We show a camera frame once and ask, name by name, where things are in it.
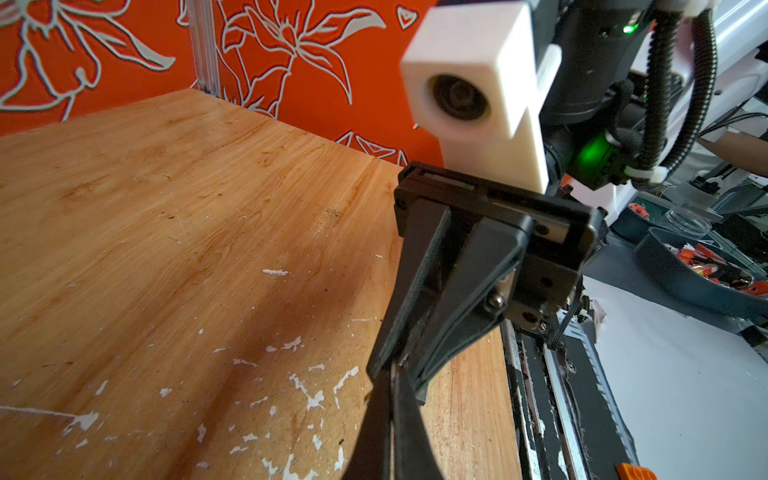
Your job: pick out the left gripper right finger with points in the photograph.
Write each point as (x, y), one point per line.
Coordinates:
(413, 456)

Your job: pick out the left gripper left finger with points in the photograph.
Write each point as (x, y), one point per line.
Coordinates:
(372, 453)

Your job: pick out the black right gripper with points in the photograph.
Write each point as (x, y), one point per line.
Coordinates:
(555, 237)

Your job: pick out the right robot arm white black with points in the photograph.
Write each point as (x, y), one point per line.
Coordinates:
(632, 92)

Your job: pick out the orange lego brick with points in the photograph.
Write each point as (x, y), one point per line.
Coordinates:
(632, 472)

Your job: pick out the grey parts tray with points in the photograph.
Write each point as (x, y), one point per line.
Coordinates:
(693, 270)

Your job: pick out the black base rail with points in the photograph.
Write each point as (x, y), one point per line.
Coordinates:
(567, 421)

